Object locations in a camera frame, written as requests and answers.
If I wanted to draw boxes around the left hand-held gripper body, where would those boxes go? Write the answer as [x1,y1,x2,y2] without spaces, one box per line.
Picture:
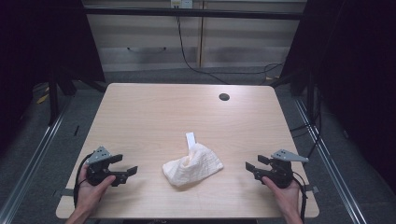
[85,146,119,187]

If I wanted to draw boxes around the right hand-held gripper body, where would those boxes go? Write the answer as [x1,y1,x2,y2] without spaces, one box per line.
[262,148,310,189]

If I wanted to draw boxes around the white towel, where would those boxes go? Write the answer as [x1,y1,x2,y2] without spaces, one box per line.
[162,132,225,188]

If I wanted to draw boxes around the person's right hand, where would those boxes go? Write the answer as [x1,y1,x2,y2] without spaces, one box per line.
[262,175,302,217]

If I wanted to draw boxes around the person's left hand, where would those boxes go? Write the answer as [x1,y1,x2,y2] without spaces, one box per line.
[75,164,117,215]

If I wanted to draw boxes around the black metal stand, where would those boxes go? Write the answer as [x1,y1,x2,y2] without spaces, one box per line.
[47,72,78,127]

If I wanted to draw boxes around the black curtain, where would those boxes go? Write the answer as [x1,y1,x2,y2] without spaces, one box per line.
[0,0,106,153]
[279,0,396,195]

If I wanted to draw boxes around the white cabinet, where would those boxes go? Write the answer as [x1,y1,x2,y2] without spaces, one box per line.
[81,0,308,73]

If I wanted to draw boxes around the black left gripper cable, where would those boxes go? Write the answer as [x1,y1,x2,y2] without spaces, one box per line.
[73,152,94,208]

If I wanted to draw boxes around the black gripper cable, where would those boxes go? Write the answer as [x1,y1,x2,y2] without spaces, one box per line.
[73,152,94,208]
[291,172,308,224]

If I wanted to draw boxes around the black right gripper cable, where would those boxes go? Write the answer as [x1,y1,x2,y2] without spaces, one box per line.
[291,172,308,224]

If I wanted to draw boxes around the black floor cables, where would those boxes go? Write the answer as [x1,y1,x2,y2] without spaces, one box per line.
[289,87,323,166]

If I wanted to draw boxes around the metal floor rail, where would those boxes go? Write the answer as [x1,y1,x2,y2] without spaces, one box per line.
[0,98,75,224]
[293,97,369,224]

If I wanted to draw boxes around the black cabinet handle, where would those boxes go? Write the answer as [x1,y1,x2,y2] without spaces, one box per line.
[126,46,168,53]

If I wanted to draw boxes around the long black power cable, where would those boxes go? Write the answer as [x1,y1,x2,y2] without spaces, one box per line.
[176,7,285,86]

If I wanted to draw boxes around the black horizontal frame bar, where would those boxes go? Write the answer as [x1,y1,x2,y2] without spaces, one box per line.
[83,7,308,21]

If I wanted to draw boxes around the white wall outlet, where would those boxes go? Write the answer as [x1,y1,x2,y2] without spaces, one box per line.
[170,0,194,9]

